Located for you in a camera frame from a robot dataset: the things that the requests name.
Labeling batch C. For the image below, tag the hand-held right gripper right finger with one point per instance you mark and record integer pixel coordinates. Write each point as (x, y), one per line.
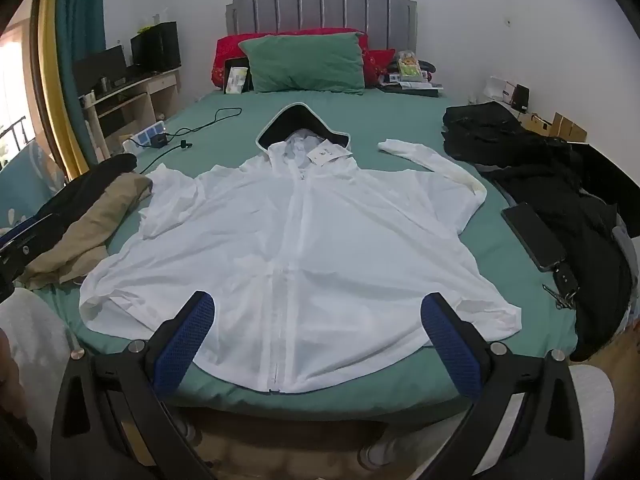
(450, 345)

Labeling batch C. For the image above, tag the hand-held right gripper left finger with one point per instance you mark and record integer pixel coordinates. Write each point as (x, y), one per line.
(186, 342)

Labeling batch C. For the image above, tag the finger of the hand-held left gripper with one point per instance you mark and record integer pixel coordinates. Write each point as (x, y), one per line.
(30, 242)

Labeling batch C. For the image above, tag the white hooded jacket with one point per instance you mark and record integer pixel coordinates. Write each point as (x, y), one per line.
(325, 240)

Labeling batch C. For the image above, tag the person's left forearm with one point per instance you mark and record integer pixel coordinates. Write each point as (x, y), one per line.
(7, 370)

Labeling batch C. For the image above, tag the pile of black clothes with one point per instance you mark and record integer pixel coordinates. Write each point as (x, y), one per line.
(540, 180)

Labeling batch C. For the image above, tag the khaki pants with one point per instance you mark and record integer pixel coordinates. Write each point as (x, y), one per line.
(85, 240)

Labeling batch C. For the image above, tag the white cloth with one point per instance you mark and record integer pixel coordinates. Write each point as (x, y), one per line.
(30, 325)

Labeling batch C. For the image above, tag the black garment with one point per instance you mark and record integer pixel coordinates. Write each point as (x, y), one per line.
(90, 185)

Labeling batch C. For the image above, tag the black key pouch with keys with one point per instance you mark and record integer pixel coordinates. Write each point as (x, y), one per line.
(565, 280)

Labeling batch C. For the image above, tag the smartphone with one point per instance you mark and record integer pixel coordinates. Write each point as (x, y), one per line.
(532, 235)

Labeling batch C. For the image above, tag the light grey cloth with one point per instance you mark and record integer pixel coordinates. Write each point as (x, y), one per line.
(592, 410)

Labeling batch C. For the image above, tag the white power strip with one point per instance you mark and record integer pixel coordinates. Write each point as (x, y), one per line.
(145, 136)

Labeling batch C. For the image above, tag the yellow curtain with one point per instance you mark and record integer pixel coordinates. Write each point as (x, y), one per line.
(55, 85)

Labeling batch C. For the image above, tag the black charger adapter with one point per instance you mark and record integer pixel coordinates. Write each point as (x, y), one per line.
(160, 141)

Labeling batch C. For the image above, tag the wooden computer desk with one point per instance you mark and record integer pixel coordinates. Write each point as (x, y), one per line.
(135, 105)

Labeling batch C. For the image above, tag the black monitor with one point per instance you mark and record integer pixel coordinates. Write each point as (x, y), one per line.
(100, 67)

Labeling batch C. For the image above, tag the grey garment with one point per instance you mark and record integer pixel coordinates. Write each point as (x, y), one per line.
(622, 240)

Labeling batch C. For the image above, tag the teal curtain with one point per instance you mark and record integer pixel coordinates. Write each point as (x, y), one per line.
(80, 20)

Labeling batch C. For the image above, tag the black computer case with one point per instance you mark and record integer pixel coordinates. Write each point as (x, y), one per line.
(157, 47)

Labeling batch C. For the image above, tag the black panel with white edge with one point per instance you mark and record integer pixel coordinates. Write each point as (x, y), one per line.
(615, 180)

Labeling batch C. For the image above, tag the cardboard box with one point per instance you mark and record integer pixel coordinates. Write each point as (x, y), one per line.
(542, 125)
(570, 130)

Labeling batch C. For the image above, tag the small black device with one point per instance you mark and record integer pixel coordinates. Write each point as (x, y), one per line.
(522, 97)

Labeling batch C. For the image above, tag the white box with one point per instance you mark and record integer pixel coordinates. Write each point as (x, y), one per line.
(500, 89)

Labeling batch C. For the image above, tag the white tissue pack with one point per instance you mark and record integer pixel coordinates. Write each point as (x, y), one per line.
(236, 80)

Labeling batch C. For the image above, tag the large red pillow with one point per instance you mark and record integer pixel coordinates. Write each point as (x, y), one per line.
(227, 52)

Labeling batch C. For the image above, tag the yellow green snack bag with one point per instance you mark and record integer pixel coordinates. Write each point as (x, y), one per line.
(407, 66)

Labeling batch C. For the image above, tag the small red pillow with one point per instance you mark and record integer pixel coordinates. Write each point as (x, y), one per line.
(377, 62)

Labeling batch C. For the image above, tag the green pillow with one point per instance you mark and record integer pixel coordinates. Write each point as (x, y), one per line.
(305, 62)

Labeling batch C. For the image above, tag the grey padded headboard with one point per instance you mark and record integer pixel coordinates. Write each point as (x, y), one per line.
(320, 5)

